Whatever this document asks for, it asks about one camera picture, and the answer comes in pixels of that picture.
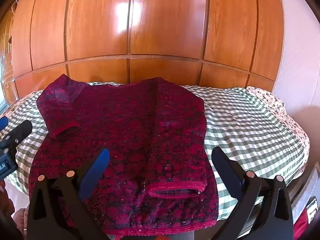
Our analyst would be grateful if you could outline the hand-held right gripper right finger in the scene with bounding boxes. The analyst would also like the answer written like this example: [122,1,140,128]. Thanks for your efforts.
[211,146,293,240]

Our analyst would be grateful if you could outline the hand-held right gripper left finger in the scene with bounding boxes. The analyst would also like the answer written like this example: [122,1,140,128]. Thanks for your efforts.
[27,148,110,240]

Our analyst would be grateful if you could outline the red patterned knit top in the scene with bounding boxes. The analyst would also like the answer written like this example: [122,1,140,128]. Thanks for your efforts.
[28,74,219,235]

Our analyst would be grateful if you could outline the green white checked bed sheet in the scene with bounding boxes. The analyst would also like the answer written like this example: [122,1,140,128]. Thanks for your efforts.
[4,81,307,207]

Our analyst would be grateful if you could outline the floral bed sheet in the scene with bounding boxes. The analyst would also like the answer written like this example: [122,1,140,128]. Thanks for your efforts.
[246,86,310,155]

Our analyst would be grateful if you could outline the red cloth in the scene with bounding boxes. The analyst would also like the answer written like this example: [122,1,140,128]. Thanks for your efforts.
[292,212,309,240]

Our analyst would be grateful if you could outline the wooden wardrobe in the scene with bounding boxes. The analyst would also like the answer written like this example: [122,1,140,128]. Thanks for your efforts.
[10,0,285,105]

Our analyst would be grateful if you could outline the grey bed frame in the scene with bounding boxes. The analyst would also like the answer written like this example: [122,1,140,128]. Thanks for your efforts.
[285,162,320,220]

